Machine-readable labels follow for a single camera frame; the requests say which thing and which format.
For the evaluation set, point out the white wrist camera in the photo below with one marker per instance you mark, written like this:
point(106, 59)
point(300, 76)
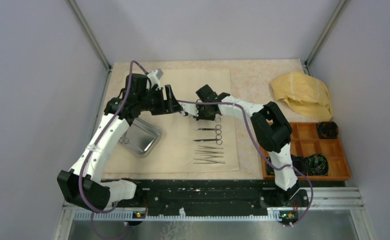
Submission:
point(154, 79)
point(189, 110)

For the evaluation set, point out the steel tweezers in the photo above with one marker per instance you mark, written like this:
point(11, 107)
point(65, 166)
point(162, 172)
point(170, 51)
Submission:
point(210, 147)
point(207, 152)
point(201, 161)
point(211, 156)

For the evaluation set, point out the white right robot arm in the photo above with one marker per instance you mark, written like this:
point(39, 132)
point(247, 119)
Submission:
point(270, 126)

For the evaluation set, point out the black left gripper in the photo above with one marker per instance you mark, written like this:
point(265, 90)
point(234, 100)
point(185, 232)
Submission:
point(166, 106)

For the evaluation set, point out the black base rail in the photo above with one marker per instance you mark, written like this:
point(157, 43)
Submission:
point(219, 192)

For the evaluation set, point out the cream cloth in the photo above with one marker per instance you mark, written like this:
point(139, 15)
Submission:
point(174, 153)

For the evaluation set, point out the steel instrument tray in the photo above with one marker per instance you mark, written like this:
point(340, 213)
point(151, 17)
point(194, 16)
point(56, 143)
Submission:
point(142, 136)

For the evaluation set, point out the yellow crumpled cloth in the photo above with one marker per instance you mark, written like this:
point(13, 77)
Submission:
point(304, 95)

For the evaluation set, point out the wooden compartment tray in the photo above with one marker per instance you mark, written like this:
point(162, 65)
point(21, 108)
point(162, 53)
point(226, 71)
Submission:
point(305, 142)

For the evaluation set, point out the steel surgical scissors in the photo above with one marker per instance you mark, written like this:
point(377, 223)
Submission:
point(217, 140)
point(216, 129)

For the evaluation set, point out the aluminium frame rail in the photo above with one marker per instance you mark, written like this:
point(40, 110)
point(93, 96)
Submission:
point(319, 198)

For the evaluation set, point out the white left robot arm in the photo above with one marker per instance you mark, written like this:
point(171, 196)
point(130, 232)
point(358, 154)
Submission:
point(82, 184)

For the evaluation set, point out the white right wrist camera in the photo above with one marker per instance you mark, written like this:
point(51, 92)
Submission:
point(189, 110)

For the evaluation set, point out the dark patterned fabric roll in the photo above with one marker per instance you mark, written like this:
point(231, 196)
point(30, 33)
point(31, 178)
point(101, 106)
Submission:
point(269, 170)

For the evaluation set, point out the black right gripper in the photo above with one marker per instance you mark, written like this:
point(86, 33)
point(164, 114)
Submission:
point(199, 106)

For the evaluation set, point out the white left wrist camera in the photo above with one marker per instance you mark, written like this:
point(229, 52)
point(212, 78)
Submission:
point(154, 79)

